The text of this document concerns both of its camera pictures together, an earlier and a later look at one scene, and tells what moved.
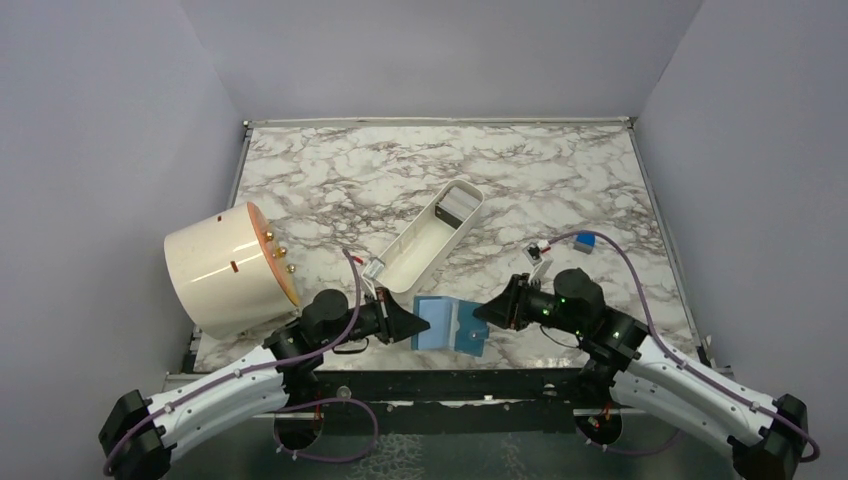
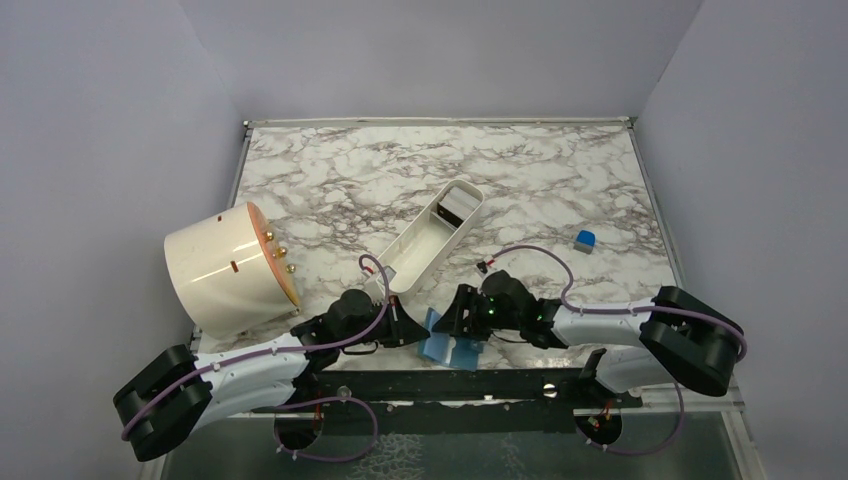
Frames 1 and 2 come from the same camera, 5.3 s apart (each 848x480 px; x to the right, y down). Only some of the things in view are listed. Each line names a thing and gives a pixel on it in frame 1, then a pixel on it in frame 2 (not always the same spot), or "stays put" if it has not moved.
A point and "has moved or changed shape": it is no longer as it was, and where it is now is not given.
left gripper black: (400, 323) stays put
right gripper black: (508, 310) -> (455, 322)
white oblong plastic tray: (418, 255) stays put
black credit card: (447, 218) stays put
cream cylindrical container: (230, 272) stays put
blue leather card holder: (454, 326) has moved or changed shape
